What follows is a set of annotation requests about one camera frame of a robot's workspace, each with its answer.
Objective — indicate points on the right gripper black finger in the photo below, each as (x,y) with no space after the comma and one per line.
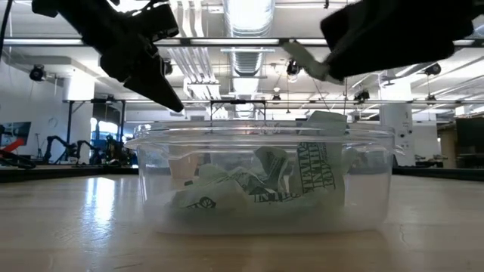
(378,58)

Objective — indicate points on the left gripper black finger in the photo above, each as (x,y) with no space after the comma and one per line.
(159,87)

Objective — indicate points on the green white stevia sweetener packet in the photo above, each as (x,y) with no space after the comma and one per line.
(213,174)
(317,166)
(276,196)
(272,162)
(206,200)

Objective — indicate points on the black background robot arm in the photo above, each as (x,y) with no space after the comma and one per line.
(81,151)
(48,151)

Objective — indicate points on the orange background robot arm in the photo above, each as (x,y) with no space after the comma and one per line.
(15,145)

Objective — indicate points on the white square column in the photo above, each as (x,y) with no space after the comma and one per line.
(79,88)
(397,124)

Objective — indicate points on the dark background cabinet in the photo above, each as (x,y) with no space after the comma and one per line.
(470,140)

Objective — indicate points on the large clear plastic container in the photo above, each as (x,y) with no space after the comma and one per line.
(363,211)

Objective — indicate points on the black ceiling-mounted camera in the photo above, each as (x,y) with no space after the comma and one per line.
(362,96)
(37,73)
(433,69)
(293,68)

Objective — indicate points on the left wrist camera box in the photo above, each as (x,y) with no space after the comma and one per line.
(164,22)

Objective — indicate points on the black background gantry frame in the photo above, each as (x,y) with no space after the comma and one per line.
(94,101)

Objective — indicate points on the silver ceiling air duct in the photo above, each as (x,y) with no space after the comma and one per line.
(247,22)

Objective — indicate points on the dark wall-mounted screen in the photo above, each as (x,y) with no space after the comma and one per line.
(17,130)

